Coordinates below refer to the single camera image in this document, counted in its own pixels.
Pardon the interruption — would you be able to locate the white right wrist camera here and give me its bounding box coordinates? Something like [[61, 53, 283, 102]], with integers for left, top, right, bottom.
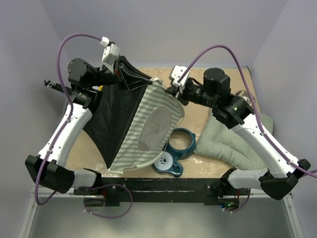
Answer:
[[169, 65, 189, 88]]

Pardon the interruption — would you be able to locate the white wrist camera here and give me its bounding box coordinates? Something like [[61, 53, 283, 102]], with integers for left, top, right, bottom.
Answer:
[[169, 65, 189, 88], [100, 36, 119, 73]]

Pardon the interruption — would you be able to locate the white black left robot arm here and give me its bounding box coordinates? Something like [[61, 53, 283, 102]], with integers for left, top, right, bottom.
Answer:
[[25, 56, 152, 194]]

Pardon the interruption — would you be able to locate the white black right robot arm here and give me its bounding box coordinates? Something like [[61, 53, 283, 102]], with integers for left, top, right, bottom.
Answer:
[[166, 66, 311, 200]]

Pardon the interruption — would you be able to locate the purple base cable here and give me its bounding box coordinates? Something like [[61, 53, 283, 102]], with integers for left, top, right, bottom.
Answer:
[[221, 188, 251, 214], [83, 182, 134, 219]]

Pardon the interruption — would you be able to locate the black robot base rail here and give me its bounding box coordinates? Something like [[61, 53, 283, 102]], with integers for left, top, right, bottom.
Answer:
[[74, 178, 249, 207]]

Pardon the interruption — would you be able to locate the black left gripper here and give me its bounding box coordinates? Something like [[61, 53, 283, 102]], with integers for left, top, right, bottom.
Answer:
[[90, 54, 153, 94]]

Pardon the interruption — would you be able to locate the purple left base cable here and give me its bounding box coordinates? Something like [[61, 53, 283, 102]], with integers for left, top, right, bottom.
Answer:
[[83, 182, 134, 219]]

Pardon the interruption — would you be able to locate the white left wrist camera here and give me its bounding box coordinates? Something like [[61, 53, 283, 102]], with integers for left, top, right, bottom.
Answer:
[[100, 36, 119, 73]]

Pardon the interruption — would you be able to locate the green checkered pet cushion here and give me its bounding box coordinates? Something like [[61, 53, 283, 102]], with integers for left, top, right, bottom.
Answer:
[[195, 113, 266, 171]]

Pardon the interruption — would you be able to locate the green striped pet tent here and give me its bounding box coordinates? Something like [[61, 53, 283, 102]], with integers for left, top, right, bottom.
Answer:
[[84, 78, 185, 173]]

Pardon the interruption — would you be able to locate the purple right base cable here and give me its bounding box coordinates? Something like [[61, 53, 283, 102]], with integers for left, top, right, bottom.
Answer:
[[221, 188, 251, 214]]

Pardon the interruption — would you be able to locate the black poker chip case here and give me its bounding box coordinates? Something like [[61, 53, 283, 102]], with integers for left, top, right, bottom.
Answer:
[[43, 79, 105, 97]]

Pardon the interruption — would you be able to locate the steel pet bowl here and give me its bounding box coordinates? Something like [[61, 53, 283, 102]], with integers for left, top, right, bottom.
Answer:
[[236, 90, 256, 108]]

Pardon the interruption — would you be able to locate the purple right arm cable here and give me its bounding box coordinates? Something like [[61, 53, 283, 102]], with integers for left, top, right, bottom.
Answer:
[[177, 44, 317, 178]]

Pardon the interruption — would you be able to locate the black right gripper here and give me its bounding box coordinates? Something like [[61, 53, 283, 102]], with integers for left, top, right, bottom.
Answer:
[[166, 79, 217, 108]]

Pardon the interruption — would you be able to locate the teal pet bowl stand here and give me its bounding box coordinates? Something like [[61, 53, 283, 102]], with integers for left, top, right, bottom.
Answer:
[[152, 128, 196, 178]]

